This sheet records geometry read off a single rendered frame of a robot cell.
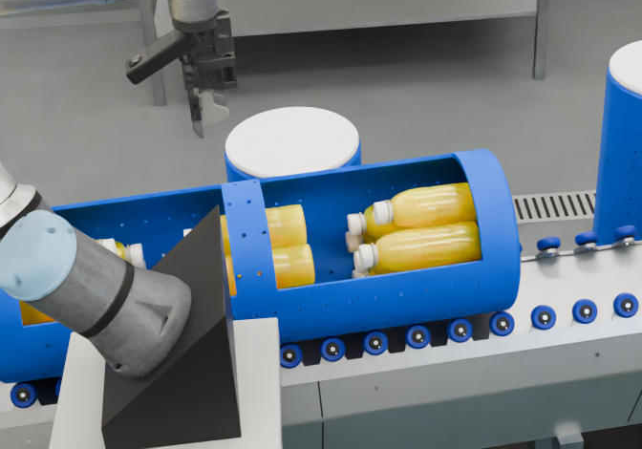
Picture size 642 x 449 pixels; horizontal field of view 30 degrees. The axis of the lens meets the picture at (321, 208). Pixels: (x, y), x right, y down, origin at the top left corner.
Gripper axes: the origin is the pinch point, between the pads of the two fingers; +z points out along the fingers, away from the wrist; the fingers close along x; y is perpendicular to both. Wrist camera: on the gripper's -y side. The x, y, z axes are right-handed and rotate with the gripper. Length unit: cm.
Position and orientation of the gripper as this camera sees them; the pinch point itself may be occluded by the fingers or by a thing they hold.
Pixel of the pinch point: (196, 130)
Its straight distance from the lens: 191.2
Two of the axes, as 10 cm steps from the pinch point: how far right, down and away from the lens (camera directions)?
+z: 0.5, 8.2, 5.7
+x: -1.5, -5.6, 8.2
